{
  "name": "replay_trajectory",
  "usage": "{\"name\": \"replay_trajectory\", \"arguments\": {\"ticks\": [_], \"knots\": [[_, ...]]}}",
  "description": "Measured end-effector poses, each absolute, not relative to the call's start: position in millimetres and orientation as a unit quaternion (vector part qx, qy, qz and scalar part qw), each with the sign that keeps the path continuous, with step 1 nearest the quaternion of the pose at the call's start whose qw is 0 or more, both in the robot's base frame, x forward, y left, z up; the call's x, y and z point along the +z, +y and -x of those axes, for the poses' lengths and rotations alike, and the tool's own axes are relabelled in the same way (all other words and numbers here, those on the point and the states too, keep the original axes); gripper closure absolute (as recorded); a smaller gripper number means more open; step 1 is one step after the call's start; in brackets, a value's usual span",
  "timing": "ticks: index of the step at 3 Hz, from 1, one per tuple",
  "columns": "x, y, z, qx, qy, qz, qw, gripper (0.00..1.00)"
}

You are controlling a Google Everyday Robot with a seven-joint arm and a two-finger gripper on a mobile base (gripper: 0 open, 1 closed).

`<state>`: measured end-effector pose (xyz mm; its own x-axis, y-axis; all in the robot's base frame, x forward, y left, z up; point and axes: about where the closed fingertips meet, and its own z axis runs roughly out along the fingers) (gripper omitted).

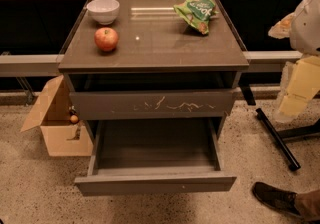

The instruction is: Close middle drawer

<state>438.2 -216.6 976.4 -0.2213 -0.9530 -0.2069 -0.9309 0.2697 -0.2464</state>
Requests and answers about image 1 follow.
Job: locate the grey top drawer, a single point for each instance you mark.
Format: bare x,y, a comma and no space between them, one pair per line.
152,104

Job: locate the brown trouser leg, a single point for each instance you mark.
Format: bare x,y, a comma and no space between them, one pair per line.
308,205

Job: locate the open cardboard box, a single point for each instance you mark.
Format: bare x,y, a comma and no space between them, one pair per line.
51,113

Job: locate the grey drawer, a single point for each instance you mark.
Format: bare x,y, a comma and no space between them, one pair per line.
152,104
155,156

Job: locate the green snack bag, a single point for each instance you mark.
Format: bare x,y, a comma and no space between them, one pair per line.
197,13

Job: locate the dark shoe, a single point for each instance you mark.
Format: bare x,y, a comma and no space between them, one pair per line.
276,198

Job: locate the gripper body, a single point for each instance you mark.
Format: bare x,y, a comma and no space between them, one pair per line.
307,28

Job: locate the small orange ball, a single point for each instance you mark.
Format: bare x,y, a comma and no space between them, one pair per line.
74,119

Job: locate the red apple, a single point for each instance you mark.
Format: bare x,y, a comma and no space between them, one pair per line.
106,39

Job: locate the white ceramic bowl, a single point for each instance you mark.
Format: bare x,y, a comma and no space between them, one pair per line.
104,12

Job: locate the grey drawer cabinet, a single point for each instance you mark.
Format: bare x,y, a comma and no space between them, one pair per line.
157,51

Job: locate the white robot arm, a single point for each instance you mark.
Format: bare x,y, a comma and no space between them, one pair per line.
302,28

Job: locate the black metal stand base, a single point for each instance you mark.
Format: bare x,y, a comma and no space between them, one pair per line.
297,141

